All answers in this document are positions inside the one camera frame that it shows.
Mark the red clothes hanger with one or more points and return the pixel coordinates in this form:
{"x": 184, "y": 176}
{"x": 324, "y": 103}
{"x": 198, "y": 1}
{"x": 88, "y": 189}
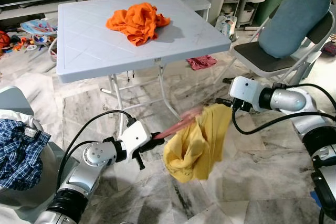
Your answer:
{"x": 176, "y": 125}

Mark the yellow shirt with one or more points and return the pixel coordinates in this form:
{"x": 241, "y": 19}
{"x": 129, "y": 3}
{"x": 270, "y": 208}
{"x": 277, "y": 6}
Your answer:
{"x": 202, "y": 140}

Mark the blue plaid shirt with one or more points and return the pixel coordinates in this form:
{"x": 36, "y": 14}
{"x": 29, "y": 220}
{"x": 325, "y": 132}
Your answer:
{"x": 21, "y": 153}

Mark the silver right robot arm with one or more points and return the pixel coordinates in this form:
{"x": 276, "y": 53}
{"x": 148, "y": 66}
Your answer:
{"x": 289, "y": 99}

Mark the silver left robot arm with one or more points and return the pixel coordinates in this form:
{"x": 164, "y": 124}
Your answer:
{"x": 94, "y": 156}

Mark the crumpled red cloth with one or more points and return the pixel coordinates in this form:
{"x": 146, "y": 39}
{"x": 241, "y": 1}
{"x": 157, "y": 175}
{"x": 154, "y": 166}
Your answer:
{"x": 201, "y": 62}

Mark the grey folding chair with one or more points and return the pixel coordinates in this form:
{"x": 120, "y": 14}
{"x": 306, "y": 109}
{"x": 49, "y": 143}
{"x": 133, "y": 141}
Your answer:
{"x": 257, "y": 56}

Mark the colourful snack package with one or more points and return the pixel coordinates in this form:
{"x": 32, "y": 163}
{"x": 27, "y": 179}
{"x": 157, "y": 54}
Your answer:
{"x": 227, "y": 26}

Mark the blue-grey chair cushion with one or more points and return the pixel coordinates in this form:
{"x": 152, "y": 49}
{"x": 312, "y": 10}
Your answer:
{"x": 294, "y": 22}

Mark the white folding table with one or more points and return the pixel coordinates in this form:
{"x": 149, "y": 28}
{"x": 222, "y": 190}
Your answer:
{"x": 105, "y": 51}

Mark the orange shirt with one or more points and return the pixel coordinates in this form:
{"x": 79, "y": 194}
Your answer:
{"x": 137, "y": 22}

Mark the blue patterned baby toy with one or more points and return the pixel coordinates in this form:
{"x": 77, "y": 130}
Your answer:
{"x": 38, "y": 27}

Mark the white tv stand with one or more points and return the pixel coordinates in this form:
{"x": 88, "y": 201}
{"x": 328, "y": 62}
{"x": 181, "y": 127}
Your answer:
{"x": 31, "y": 10}

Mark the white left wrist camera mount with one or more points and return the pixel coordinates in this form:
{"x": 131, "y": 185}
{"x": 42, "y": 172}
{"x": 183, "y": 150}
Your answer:
{"x": 135, "y": 136}

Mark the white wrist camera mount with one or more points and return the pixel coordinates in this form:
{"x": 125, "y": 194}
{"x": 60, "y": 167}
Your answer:
{"x": 135, "y": 136}
{"x": 247, "y": 90}

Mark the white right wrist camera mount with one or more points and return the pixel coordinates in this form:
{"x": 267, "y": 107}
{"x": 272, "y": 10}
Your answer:
{"x": 247, "y": 90}

